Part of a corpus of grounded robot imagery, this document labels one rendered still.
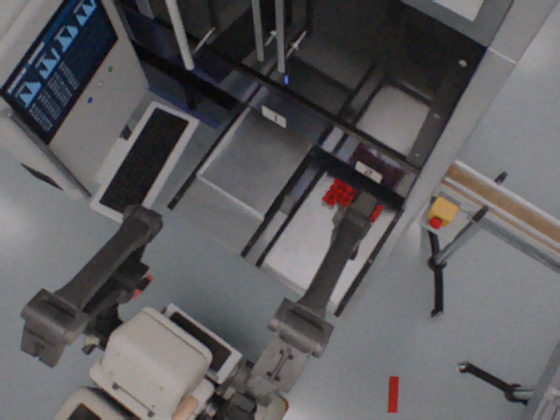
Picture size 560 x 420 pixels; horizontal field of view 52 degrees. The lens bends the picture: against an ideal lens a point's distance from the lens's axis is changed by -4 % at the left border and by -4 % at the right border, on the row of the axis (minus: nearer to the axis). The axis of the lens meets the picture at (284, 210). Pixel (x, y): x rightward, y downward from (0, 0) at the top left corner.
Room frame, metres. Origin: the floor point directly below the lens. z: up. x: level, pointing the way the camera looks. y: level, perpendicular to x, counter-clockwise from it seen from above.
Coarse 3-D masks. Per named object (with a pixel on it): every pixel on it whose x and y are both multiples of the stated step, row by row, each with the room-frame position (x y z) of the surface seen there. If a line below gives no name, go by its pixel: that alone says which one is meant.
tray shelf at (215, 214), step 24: (192, 168) 0.74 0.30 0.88; (312, 168) 0.72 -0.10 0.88; (336, 168) 0.72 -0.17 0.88; (192, 192) 0.66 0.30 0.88; (216, 192) 0.65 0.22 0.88; (384, 192) 0.63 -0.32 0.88; (192, 216) 0.58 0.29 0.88; (216, 216) 0.57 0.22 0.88; (240, 216) 0.57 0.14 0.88; (408, 216) 0.55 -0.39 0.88; (216, 240) 0.49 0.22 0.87; (240, 240) 0.49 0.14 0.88; (264, 240) 0.49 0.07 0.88; (264, 264) 0.41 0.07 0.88; (360, 288) 0.32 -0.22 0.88
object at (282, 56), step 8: (280, 0) 0.75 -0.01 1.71; (280, 8) 0.75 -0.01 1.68; (280, 16) 0.75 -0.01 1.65; (280, 24) 0.75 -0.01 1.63; (280, 32) 0.75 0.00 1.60; (280, 40) 0.75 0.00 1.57; (280, 48) 0.75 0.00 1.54; (296, 48) 0.80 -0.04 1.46; (280, 56) 0.75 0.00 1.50; (288, 56) 0.78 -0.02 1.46; (280, 64) 0.75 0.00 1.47
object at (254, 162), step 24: (240, 120) 0.90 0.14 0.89; (264, 120) 0.90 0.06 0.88; (240, 144) 0.82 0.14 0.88; (264, 144) 0.82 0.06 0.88; (288, 144) 0.81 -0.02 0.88; (312, 144) 0.79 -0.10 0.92; (216, 168) 0.74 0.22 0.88; (240, 168) 0.73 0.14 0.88; (264, 168) 0.73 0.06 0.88; (288, 168) 0.73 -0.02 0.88; (240, 192) 0.65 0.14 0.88; (264, 192) 0.65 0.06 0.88; (264, 216) 0.56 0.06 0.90
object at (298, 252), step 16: (320, 192) 0.64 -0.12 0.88; (304, 208) 0.59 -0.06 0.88; (320, 208) 0.59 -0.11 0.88; (336, 208) 0.58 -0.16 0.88; (304, 224) 0.53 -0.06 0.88; (320, 224) 0.53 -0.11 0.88; (384, 224) 0.53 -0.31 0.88; (288, 240) 0.48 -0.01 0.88; (304, 240) 0.48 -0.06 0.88; (320, 240) 0.48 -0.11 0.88; (368, 240) 0.47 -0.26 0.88; (272, 256) 0.44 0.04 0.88; (288, 256) 0.43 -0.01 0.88; (304, 256) 0.43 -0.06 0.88; (320, 256) 0.43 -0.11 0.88; (368, 256) 0.42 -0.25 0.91; (288, 272) 0.38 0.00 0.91; (304, 272) 0.38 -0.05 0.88; (352, 272) 0.37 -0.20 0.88; (336, 288) 0.33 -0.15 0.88; (336, 304) 0.27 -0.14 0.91
